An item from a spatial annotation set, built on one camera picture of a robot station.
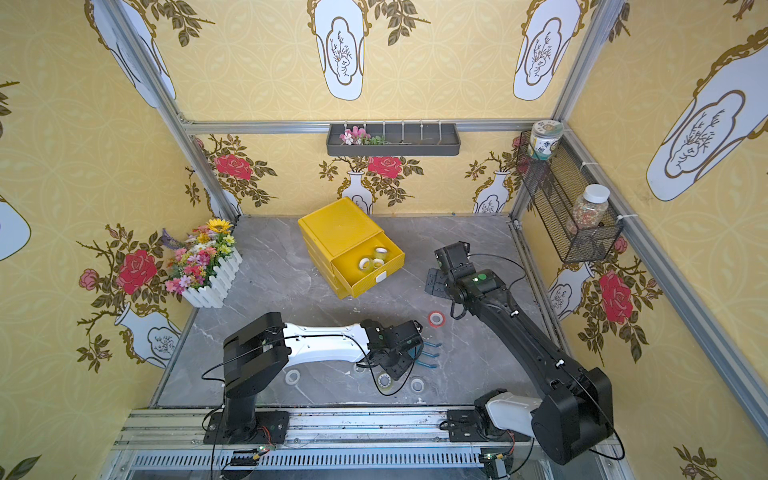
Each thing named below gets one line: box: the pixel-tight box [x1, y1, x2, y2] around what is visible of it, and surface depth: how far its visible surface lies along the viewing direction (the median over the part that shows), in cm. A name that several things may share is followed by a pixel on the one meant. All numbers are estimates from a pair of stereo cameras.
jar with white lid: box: [571, 184, 611, 230], surface depth 66 cm
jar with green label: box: [530, 119, 564, 161], surface depth 87 cm
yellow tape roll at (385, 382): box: [376, 372, 394, 393], surface depth 82 cm
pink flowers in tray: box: [339, 126, 386, 146], surface depth 89 cm
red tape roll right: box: [428, 311, 446, 328], surface depth 94 cm
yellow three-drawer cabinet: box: [298, 197, 406, 300], surface depth 89 cm
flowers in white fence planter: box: [161, 218, 243, 308], surface depth 92 cm
